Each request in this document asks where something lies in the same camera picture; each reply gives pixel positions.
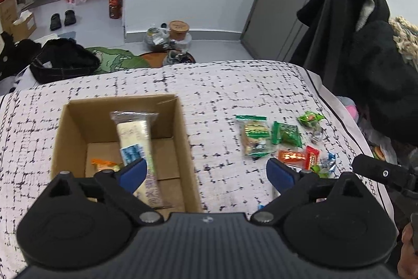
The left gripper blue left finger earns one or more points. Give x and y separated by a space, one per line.
131 177

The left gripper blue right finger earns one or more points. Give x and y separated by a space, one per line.
279 175

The dark green plum snack bag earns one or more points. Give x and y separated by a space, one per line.
282 133

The white blueberry cake package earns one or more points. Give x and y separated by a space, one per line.
134 133

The clear brown cookie packet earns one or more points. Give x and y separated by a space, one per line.
317 134

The bright green triangular snack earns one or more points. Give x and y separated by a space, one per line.
310 119

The blue silver snack packet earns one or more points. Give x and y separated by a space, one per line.
328 164

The person's right hand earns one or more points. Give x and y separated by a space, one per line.
407 266

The orange snack packet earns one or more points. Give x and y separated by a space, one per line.
102 165

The red snack packet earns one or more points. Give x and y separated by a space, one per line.
311 157

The lime green snack packet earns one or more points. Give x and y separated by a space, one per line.
321 170

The green brown biscuit packet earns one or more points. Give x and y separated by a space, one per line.
255 135

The grey pink plush toy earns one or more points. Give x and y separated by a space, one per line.
350 107

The patterned white bed cloth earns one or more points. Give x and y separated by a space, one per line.
221 179

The green floor mat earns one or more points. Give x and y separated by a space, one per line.
113 60

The grey sneaker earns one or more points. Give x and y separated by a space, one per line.
178 57

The black bag on floor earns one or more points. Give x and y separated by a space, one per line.
61 59

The grey plastic bag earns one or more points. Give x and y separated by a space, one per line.
157 39

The black hanging coat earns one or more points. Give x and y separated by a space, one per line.
349 44

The cork lid glass jar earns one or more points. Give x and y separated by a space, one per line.
178 29

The right black slipper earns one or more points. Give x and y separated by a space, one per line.
70 18

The black slipper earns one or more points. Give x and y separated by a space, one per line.
55 22
70 18

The left black slipper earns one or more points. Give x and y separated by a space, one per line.
55 22

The dark oil bottle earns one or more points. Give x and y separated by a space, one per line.
115 9

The small cardboard box on floor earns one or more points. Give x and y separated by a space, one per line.
24 26

